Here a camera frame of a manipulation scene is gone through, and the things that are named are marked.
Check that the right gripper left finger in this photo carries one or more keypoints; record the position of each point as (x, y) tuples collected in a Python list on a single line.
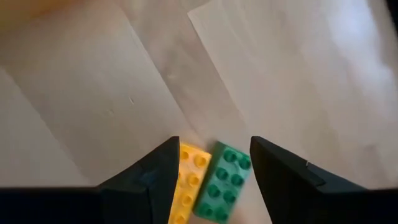
[(133, 202)]

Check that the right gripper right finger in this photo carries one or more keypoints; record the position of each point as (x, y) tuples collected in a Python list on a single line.
[(295, 202)]

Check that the yellow long brick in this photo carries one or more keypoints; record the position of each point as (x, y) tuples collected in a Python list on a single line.
[(194, 174)]

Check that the green long brick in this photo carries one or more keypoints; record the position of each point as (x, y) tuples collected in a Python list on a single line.
[(222, 186)]

